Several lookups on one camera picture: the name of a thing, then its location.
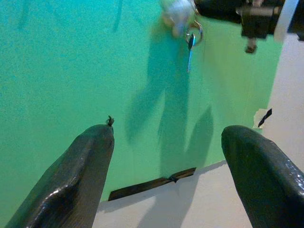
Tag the long black tape strip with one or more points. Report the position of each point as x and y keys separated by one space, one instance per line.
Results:
x=152 y=184

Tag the white tape piece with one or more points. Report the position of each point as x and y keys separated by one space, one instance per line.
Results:
x=256 y=118

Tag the green board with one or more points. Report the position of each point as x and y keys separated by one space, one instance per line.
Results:
x=71 y=71

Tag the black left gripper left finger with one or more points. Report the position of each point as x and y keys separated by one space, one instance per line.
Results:
x=71 y=185

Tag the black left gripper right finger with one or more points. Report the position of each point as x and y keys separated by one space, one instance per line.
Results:
x=268 y=185

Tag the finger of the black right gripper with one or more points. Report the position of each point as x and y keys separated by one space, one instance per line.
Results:
x=218 y=10

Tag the short black tape strip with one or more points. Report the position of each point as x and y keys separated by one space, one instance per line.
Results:
x=264 y=117

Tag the key with white tag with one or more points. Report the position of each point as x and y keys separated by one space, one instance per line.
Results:
x=190 y=54

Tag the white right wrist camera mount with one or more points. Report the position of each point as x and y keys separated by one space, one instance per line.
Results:
x=283 y=21

